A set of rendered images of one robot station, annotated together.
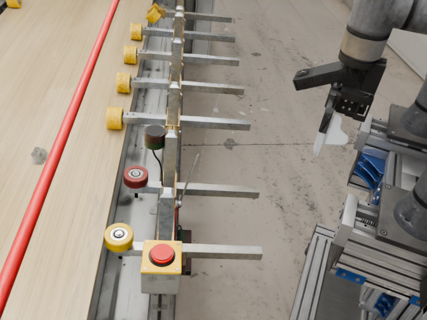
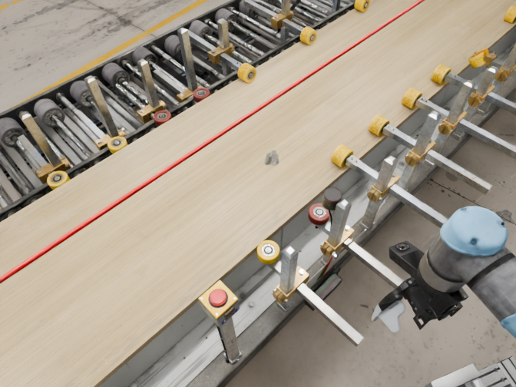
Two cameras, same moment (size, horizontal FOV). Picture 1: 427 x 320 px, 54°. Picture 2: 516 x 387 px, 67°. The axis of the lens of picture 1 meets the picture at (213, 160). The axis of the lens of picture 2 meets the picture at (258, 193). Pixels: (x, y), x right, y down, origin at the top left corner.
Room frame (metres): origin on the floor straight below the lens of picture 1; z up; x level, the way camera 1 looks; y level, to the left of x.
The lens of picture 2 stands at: (0.32, -0.29, 2.13)
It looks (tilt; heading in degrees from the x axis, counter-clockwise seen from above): 53 degrees down; 55
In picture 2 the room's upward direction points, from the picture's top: 2 degrees counter-clockwise
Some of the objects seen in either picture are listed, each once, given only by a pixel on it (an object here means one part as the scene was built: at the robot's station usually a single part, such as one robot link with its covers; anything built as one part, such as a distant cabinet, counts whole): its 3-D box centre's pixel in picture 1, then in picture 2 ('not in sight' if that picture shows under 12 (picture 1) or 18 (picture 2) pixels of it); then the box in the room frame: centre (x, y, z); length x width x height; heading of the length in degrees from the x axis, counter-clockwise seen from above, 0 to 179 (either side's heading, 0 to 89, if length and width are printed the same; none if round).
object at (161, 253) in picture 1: (162, 254); (218, 298); (0.45, 0.07, 1.22); 0.04 x 0.04 x 0.02
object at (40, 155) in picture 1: (40, 153); (272, 157); (1.00, 0.56, 0.91); 0.09 x 0.07 x 0.02; 32
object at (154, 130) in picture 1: (154, 159); (329, 213); (0.95, 0.18, 1.01); 0.06 x 0.06 x 0.22; 7
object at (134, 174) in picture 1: (136, 184); (318, 219); (0.98, 0.24, 0.85); 0.08 x 0.08 x 0.11
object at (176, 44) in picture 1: (174, 94); (415, 158); (1.45, 0.19, 0.93); 0.04 x 0.04 x 0.48; 7
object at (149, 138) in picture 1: (154, 134); (332, 196); (0.95, 0.18, 1.10); 0.06 x 0.06 x 0.02
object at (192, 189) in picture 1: (194, 190); (358, 253); (1.00, 0.05, 0.84); 0.43 x 0.03 x 0.04; 97
